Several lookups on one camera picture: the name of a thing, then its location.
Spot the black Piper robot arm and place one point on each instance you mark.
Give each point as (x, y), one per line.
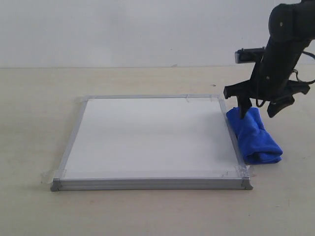
(291, 30)

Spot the blue cloth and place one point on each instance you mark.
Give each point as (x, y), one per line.
(255, 144)

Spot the clear tape piece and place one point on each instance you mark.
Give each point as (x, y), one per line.
(49, 176)
(202, 98)
(245, 171)
(82, 99)

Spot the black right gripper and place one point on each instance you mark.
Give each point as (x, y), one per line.
(269, 80)

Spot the white board with metal frame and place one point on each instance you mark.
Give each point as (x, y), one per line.
(139, 142)

